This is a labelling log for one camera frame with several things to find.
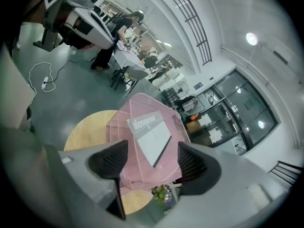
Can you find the black framed glass door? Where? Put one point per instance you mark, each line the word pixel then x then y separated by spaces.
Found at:
pixel 242 113

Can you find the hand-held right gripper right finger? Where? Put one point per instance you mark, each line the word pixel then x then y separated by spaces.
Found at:
pixel 197 165

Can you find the blue wall sign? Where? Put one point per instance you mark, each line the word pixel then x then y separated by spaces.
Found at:
pixel 198 85

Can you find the table with white cloth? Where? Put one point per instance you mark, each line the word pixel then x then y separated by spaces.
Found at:
pixel 129 58

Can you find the pink mesh desk organizer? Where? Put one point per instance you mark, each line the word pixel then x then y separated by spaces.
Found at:
pixel 164 174

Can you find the black standing fan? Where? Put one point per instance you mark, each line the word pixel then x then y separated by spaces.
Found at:
pixel 181 88

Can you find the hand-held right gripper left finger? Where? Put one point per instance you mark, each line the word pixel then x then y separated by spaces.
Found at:
pixel 104 161

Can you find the orange object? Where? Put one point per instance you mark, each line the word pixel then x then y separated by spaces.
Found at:
pixel 193 117

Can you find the grey and white notebook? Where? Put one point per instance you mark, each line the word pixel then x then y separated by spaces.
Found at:
pixel 154 139

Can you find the flower bouquet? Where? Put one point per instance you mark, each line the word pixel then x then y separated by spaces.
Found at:
pixel 162 193

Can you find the black chair with grey seat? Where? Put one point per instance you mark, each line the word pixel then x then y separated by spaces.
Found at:
pixel 135 73

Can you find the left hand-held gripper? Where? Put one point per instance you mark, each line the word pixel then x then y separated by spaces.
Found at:
pixel 95 30

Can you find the white power strip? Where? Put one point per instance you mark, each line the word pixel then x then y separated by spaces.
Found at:
pixel 44 82

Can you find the round ceiling lamp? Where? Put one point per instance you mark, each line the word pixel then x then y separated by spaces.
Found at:
pixel 251 38

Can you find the black ceiling grid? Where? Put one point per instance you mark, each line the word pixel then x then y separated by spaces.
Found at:
pixel 199 34

